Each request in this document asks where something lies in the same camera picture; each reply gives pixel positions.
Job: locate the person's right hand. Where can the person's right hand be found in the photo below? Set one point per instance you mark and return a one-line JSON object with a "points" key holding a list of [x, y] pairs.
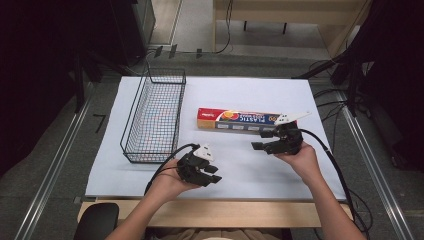
{"points": [[303, 163]]}

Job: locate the person's left hand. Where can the person's left hand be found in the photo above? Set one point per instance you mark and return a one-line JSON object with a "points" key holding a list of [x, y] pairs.
{"points": [[168, 185]]}

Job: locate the plastic wrap box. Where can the plastic wrap box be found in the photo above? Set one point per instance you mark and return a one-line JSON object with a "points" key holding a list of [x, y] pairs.
{"points": [[240, 120]]}

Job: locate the black stand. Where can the black stand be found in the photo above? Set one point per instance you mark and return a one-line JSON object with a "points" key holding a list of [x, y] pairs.
{"points": [[353, 83], [79, 90]]}

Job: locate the white table mat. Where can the white table mat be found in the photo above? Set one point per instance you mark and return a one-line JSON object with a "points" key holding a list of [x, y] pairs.
{"points": [[233, 90]]}

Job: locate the black chair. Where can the black chair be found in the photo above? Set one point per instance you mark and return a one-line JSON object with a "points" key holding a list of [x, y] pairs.
{"points": [[96, 221]]}

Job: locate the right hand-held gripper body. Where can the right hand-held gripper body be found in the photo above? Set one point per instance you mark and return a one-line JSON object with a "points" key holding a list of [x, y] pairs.
{"points": [[289, 138]]}

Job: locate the metal floor rail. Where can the metal floor rail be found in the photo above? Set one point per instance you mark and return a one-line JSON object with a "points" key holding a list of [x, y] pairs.
{"points": [[48, 186], [382, 186]]}

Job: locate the light wooden shelf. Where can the light wooden shelf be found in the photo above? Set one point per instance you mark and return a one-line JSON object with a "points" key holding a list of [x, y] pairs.
{"points": [[283, 16]]}

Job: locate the black cabinet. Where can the black cabinet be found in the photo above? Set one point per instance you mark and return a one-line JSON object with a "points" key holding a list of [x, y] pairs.
{"points": [[130, 30]]}

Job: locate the wooden table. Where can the wooden table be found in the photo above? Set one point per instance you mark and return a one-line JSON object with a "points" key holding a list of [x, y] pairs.
{"points": [[216, 213]]}

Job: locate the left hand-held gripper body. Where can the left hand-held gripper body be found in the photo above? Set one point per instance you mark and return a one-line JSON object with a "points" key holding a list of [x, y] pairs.
{"points": [[193, 165]]}

